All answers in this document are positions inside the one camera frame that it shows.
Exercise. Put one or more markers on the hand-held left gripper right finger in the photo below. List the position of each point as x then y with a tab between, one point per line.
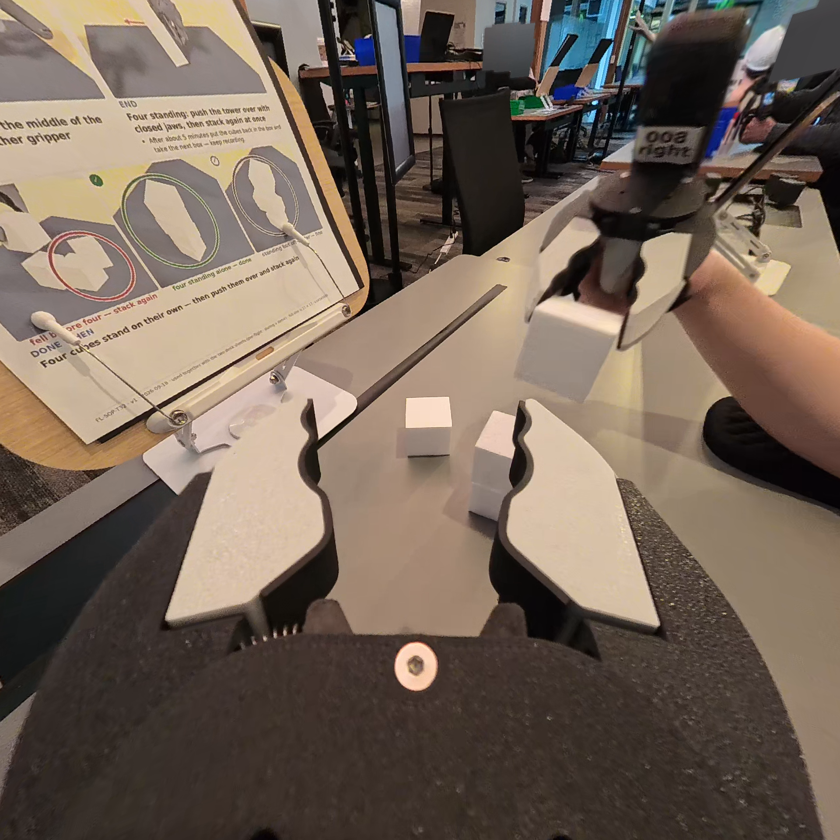
577	525

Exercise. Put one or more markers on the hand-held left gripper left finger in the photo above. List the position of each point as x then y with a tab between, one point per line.
256	525

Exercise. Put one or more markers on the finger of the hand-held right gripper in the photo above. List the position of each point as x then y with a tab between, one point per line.
564	243
659	282

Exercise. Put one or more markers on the person's right forearm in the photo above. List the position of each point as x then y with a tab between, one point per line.
761	367

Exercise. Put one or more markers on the person's right hand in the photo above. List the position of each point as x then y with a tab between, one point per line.
607	300

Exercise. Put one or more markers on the black office chair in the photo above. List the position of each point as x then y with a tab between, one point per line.
482	170

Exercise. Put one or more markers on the small black desk device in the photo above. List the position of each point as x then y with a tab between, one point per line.
784	190

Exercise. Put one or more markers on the black wrist rest pad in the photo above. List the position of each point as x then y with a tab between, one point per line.
748	446

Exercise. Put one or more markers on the printed instruction sheet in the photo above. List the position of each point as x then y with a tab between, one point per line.
164	328

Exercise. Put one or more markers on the black monitor on stand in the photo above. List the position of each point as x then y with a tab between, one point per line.
392	85

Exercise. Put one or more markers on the blue plastic bin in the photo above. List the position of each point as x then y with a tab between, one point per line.
364	52

